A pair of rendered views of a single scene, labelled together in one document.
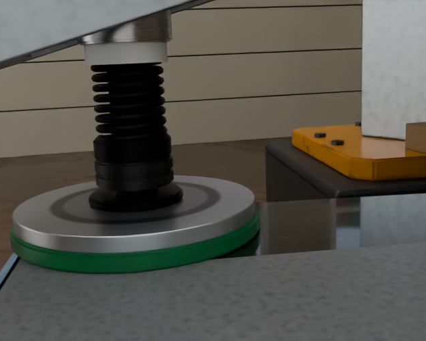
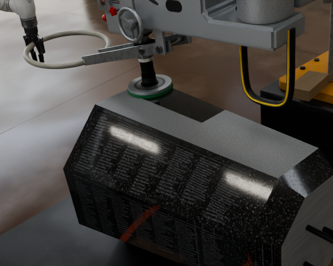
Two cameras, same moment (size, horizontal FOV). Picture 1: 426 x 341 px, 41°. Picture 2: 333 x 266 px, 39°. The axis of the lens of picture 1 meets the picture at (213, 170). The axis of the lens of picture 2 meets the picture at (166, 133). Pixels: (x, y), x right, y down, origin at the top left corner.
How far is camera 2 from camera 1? 1.95 m
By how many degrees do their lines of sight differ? 58
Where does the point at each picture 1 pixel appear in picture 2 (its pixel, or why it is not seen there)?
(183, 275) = (134, 99)
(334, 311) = (132, 111)
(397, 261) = (154, 108)
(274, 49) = not seen: outside the picture
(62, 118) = not seen: outside the picture
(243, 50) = not seen: outside the picture
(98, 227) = (132, 87)
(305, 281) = (140, 106)
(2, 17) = (122, 53)
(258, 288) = (135, 105)
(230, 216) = (147, 92)
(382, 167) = (283, 85)
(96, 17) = (131, 56)
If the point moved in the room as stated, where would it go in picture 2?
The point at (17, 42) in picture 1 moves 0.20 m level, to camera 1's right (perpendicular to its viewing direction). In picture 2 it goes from (123, 57) to (147, 67)
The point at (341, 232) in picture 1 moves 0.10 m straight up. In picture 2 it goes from (165, 101) to (162, 81)
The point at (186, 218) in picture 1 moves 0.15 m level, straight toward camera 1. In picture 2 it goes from (143, 90) to (116, 102)
